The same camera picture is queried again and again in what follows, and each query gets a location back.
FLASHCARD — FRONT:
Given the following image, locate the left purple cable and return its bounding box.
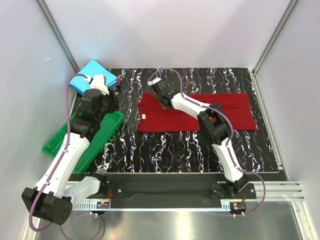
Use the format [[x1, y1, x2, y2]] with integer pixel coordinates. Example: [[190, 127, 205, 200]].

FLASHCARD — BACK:
[[28, 73, 105, 239]]

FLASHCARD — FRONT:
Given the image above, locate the right aluminium frame post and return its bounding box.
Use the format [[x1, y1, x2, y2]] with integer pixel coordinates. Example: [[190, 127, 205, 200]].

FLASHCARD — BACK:
[[252, 0, 301, 75]]

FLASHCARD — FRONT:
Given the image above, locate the folded light blue shirt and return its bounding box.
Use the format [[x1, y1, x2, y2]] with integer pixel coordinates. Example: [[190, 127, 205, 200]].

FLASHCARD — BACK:
[[69, 60, 118, 95]]

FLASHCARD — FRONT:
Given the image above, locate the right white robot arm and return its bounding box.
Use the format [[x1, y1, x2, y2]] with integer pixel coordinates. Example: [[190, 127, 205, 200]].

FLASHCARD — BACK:
[[148, 77, 249, 199]]

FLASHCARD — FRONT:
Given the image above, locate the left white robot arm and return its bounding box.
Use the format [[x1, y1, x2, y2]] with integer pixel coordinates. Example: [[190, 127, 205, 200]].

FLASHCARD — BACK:
[[21, 74, 123, 232]]

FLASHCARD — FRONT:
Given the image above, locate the white slotted cable duct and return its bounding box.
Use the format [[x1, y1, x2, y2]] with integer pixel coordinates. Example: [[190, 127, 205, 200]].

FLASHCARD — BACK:
[[73, 199, 246, 212]]

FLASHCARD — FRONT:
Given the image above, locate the green plastic tray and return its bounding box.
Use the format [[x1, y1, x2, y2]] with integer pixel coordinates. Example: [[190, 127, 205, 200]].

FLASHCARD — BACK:
[[42, 111, 124, 174]]

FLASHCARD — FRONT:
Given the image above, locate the aluminium frame post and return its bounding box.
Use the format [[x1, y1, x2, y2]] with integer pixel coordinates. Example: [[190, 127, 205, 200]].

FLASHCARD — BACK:
[[252, 0, 301, 75], [35, 0, 80, 73]]

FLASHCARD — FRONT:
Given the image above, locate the red t shirt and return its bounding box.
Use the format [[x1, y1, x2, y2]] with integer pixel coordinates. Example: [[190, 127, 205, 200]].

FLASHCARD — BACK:
[[136, 91, 258, 133]]

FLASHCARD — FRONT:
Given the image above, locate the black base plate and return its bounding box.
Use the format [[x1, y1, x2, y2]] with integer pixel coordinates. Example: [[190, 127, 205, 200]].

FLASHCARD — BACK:
[[67, 171, 256, 209]]

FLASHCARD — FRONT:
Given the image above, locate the left aluminium frame post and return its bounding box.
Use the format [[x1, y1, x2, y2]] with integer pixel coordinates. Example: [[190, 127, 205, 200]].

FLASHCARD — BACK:
[[35, 0, 80, 73]]

